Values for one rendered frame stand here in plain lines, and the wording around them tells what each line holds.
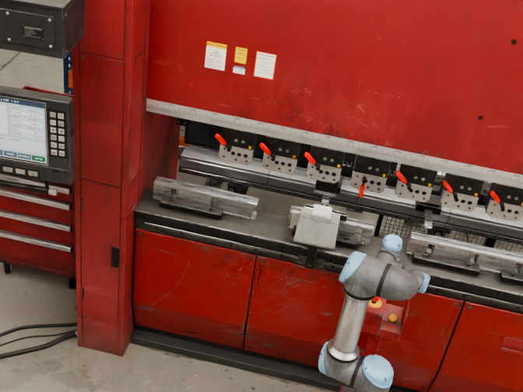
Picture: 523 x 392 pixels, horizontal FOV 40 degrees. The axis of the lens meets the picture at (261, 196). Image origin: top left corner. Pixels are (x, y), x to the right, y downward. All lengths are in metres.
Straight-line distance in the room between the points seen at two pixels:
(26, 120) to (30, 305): 1.63
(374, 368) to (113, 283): 1.48
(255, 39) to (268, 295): 1.25
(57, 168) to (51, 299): 1.49
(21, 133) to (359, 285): 1.38
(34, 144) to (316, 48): 1.16
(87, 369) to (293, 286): 1.15
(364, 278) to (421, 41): 1.02
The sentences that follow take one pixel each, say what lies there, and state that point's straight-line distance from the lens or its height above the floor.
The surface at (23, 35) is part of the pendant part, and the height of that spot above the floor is 1.82.
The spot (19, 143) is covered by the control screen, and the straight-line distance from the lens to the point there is 2.88.
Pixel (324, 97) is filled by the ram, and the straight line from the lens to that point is 3.02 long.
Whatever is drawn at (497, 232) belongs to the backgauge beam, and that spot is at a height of 0.92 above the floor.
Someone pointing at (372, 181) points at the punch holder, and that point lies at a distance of 3.20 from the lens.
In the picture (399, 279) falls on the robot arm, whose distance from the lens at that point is 2.36.
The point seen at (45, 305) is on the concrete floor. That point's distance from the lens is 4.20.
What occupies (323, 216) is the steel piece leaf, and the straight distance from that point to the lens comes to 3.28.
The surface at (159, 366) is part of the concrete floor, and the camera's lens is 3.85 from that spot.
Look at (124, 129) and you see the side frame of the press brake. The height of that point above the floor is 1.35.
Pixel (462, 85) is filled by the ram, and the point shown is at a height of 1.74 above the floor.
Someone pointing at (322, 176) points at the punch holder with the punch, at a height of 1.20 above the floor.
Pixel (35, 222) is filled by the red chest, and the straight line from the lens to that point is 4.01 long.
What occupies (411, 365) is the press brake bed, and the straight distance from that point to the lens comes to 3.69.
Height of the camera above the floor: 2.83
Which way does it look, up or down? 33 degrees down
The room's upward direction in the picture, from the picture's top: 9 degrees clockwise
